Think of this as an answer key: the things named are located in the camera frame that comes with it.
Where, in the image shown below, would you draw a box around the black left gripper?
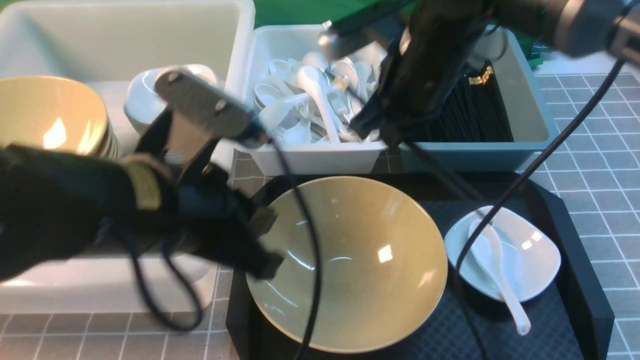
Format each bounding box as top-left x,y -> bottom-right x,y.
135,108 -> 285,280

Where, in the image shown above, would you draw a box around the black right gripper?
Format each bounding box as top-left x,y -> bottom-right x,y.
349,0 -> 495,150

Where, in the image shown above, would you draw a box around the yellow noodle bowl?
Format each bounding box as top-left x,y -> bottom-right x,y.
246,176 -> 448,354

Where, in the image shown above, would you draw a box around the white ceramic soup spoon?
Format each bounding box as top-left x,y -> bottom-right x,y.
470,224 -> 531,337

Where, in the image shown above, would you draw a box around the small white square dish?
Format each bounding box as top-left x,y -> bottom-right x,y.
444,208 -> 562,303

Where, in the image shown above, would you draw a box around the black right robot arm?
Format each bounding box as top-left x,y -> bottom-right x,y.
318,0 -> 639,148

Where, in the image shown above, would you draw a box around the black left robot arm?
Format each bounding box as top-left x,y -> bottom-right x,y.
0,109 -> 284,280

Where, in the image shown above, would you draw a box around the pile of white spoons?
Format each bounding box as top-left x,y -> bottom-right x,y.
253,51 -> 380,145

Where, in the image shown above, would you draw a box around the white plastic spoon bin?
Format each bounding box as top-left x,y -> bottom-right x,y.
234,24 -> 387,177

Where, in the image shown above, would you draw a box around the black chopsticks bundle gold bands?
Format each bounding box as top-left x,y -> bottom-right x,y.
410,60 -> 515,143

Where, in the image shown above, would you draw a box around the green cloth bag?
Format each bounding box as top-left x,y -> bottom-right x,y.
253,0 -> 553,69

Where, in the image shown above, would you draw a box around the teal plastic chopstick bin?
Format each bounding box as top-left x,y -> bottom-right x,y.
409,29 -> 559,173

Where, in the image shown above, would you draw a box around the stack of white dishes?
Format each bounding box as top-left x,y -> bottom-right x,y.
123,64 -> 226,135

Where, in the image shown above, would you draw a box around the grey grid table mat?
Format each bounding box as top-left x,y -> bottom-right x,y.
1,73 -> 639,360

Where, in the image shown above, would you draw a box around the stack of yellow bowls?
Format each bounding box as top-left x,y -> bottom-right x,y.
0,76 -> 122,160

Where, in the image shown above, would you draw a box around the large white plastic tub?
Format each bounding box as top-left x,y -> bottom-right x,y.
0,0 -> 256,315

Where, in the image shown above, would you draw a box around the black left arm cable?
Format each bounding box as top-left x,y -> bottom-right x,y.
127,135 -> 323,360

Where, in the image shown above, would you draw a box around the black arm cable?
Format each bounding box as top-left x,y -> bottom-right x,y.
400,57 -> 628,360
127,135 -> 323,360

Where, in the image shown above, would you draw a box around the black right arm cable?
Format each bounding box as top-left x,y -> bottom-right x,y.
400,57 -> 628,360

